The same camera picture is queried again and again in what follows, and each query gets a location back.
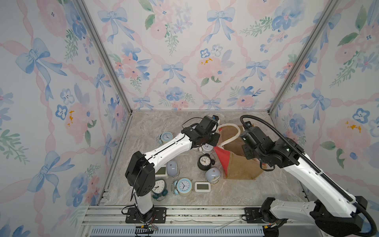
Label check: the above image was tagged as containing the white round clock with legs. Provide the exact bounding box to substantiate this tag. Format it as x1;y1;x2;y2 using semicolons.
198;144;214;154

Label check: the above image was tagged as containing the black corrugated cable conduit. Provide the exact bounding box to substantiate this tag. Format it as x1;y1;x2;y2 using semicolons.
239;115;378;237

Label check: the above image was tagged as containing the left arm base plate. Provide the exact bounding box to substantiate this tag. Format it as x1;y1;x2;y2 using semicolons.
123;207;167;224

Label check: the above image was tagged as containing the dark green triangular clock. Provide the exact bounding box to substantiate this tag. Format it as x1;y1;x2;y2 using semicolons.
152;179;168;201

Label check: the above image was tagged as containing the white digital clock front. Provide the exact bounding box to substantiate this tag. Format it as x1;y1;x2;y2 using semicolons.
194;181;211;193

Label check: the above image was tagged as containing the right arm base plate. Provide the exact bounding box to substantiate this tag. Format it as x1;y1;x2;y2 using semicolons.
244;207;287;224

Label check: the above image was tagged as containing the grey blue oval clock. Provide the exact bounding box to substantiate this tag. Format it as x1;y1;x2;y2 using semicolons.
166;160;180;178

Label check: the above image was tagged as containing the blue dome alarm clock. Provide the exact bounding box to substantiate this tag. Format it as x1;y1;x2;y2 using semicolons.
205;167;222;184

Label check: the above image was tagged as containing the aluminium front rail frame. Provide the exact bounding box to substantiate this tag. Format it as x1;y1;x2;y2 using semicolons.
77;204;334;237

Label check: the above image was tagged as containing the white large digital clock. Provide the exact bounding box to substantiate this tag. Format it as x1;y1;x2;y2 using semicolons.
155;165;168;179

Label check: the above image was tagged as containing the black twin-bell alarm clock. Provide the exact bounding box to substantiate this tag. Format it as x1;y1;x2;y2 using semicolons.
197;154;215;171

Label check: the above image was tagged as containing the blue twin-bell clock beige base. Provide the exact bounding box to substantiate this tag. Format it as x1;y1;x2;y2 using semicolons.
157;131;173;145

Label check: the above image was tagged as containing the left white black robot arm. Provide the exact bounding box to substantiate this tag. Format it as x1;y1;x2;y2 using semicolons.
125;115;220;215

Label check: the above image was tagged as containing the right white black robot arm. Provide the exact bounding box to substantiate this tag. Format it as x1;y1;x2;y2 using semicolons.
240;122;378;237

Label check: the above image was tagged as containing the light blue twin-bell clock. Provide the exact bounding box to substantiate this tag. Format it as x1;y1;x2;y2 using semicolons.
171;178;192;197

